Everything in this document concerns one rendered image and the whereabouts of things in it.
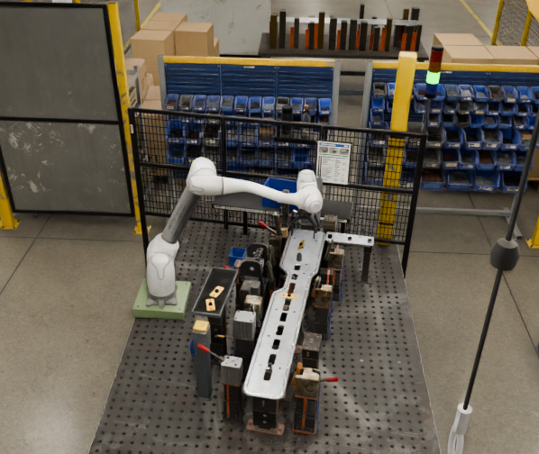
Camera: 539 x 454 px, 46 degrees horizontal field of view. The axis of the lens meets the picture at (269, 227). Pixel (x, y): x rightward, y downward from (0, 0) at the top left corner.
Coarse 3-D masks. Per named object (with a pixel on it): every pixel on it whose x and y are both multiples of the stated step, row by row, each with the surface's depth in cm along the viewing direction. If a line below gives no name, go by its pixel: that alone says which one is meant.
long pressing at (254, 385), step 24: (288, 240) 383; (312, 240) 384; (288, 264) 362; (312, 264) 363; (288, 312) 327; (264, 336) 312; (288, 336) 312; (264, 360) 298; (288, 360) 298; (264, 384) 285
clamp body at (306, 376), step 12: (300, 372) 287; (312, 372) 284; (300, 384) 283; (312, 384) 281; (300, 396) 287; (312, 396) 286; (300, 408) 292; (312, 408) 292; (300, 420) 295; (312, 420) 294; (300, 432) 300; (312, 432) 298
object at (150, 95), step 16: (128, 64) 639; (144, 64) 650; (128, 80) 599; (144, 80) 649; (144, 96) 650; (144, 128) 613; (160, 128) 613; (160, 144) 624; (160, 160) 632; (144, 176) 641
